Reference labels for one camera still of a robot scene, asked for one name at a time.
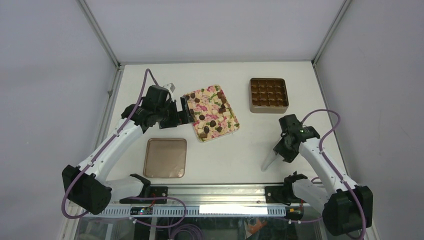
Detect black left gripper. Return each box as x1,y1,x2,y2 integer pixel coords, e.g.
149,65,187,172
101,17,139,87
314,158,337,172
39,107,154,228
155,96,195,129

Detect silver metal tongs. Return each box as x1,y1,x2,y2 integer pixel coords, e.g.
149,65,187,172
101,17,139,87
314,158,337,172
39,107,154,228
260,150,279,172

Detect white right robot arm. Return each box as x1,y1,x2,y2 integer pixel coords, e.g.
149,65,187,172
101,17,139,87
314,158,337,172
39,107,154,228
268,114,374,240

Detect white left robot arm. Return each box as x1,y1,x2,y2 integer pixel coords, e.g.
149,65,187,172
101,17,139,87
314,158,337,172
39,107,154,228
61,84,194,215

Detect white rectangular chocolate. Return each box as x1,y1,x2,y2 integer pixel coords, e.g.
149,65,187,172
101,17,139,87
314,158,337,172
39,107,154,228
197,121,205,129

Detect dark heart chocolate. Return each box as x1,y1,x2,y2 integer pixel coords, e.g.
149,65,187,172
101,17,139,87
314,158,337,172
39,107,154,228
209,120,217,128

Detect gold chocolate box with dividers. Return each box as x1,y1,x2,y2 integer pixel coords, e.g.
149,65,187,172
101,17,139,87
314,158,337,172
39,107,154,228
249,78,289,114

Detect floral rectangular tray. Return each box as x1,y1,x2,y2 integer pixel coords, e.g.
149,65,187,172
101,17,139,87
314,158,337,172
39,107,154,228
184,84,240,142

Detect gold box lid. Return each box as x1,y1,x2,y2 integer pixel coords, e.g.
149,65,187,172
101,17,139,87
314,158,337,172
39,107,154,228
143,138,187,179

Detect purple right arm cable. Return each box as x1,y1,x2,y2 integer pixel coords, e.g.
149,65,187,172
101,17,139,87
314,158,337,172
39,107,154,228
281,109,367,240

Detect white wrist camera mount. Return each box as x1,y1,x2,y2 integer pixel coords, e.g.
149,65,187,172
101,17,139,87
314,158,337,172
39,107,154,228
163,83,176,93

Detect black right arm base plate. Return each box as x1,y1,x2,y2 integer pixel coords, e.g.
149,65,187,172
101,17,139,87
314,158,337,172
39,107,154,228
264,185,292,206

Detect aluminium mounting rail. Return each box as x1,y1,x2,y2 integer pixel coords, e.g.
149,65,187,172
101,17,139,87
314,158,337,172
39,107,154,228
151,183,282,205

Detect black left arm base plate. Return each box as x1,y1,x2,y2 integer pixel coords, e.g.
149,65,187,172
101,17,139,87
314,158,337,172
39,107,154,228
119,186,169,205

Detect white slotted cable duct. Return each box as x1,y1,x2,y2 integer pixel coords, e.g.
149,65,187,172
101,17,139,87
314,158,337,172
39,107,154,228
87,204,286,218

